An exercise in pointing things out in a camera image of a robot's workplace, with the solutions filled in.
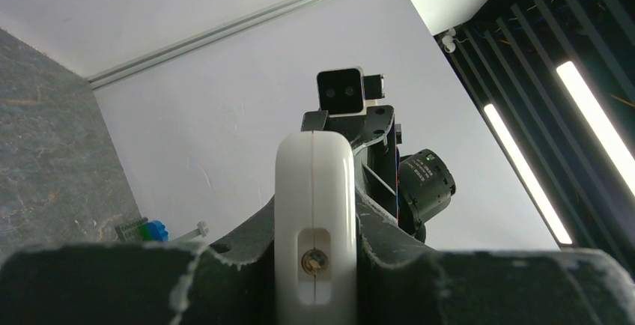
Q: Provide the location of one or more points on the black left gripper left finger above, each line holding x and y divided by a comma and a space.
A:
229, 281

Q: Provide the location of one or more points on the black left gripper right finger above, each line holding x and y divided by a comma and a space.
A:
402, 281

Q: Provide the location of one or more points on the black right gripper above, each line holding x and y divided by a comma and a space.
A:
372, 137

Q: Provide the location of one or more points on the red and white remote control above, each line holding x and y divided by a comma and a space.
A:
315, 230

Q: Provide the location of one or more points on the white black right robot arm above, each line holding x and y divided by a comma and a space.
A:
410, 189

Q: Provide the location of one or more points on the grey lego baseplate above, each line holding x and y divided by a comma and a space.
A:
129, 232

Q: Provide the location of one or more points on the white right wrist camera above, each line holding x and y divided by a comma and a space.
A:
347, 92

